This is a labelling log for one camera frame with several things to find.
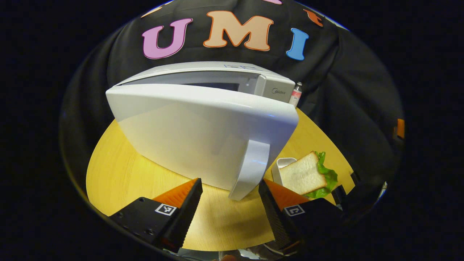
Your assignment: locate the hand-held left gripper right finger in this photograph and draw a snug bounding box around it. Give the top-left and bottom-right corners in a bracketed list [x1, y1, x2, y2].
[258, 178, 345, 254]

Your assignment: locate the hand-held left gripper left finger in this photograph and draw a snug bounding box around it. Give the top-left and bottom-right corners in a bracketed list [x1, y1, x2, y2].
[109, 178, 203, 253]

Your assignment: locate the bread and lettuce sandwich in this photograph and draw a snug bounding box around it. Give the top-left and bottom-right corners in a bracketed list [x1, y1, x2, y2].
[279, 151, 339, 199]

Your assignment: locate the white microwave oven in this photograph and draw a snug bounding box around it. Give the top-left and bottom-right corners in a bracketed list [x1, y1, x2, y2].
[105, 61, 300, 202]

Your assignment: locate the white rectangular tray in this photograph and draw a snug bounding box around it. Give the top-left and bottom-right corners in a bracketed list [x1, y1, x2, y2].
[271, 157, 298, 186]

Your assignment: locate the black backdrop cloth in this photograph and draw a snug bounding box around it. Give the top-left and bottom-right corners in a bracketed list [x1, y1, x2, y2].
[60, 0, 405, 218]

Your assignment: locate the small pink label bottle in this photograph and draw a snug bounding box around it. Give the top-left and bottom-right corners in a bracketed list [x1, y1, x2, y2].
[289, 82, 303, 108]

